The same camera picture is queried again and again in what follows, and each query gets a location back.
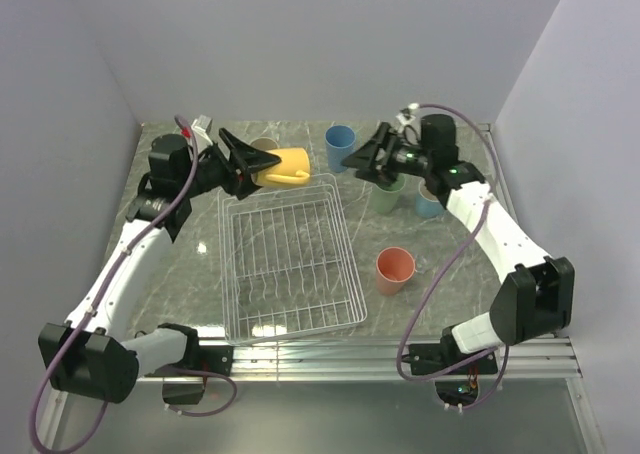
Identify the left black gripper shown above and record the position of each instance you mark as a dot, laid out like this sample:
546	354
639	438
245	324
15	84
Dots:
238	175

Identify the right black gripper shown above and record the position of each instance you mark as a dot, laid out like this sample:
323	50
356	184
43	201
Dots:
387	139

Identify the yellow ceramic mug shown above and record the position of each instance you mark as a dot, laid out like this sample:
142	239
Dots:
294	170

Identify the light blue ceramic mug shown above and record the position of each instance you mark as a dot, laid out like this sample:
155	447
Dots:
427	206

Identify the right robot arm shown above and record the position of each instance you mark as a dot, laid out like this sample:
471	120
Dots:
536	293

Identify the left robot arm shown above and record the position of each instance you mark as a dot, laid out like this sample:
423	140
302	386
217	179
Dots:
86	355

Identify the beige plastic tumbler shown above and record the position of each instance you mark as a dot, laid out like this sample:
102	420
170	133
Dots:
264	144

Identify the green plastic tumbler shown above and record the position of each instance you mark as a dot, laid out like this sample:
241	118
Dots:
384	199

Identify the blue plastic tumbler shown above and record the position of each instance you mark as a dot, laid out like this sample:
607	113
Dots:
339	142

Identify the salmon pink plastic tumbler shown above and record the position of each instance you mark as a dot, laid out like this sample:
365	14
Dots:
395	266

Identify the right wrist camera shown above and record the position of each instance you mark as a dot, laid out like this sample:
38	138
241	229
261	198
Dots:
406	116

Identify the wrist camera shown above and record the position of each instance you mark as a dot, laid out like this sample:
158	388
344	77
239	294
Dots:
406	116
201	127

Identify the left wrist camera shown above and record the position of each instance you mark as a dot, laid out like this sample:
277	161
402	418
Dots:
201	127

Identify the white wire dish rack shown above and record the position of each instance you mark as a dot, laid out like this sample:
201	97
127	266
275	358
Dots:
288	268

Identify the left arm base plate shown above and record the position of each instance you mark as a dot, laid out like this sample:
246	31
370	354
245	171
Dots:
211	358

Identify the aluminium mounting rail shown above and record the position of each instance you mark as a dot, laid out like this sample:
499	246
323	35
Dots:
373	359

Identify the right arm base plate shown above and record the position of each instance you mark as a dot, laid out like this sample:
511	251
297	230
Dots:
429	358

